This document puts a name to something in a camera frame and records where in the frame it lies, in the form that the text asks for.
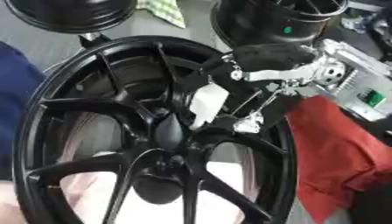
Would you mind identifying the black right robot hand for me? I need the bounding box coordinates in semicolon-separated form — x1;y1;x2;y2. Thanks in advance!
199;43;320;135

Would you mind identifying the white pin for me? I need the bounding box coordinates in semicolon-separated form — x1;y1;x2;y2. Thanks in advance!
188;82;232;131

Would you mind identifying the black round wheel with spokes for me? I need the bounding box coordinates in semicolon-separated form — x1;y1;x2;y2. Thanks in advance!
208;0;353;49

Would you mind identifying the black spoked wheel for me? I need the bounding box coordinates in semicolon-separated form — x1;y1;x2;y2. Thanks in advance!
10;34;300;224

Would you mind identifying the green white checked cloth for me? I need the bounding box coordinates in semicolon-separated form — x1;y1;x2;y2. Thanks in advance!
135;0;189;30

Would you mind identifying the person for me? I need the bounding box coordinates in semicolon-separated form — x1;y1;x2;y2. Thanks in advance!
0;40;49;182

